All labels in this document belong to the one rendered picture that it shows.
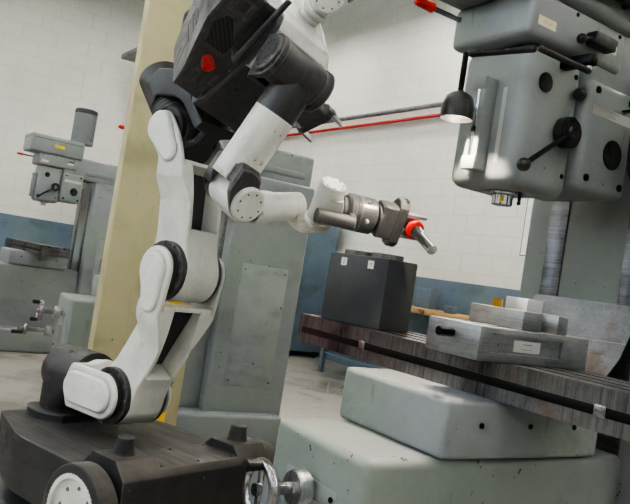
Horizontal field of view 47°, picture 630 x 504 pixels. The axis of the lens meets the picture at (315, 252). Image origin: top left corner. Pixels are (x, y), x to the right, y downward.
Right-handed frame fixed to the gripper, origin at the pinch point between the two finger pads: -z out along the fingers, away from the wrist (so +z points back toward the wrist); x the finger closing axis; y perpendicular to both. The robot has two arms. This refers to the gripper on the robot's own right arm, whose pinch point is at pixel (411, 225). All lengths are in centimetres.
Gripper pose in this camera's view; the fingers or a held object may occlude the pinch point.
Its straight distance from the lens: 180.2
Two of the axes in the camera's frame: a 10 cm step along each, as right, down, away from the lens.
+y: 2.2, 4.2, -8.8
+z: -9.3, -1.9, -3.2
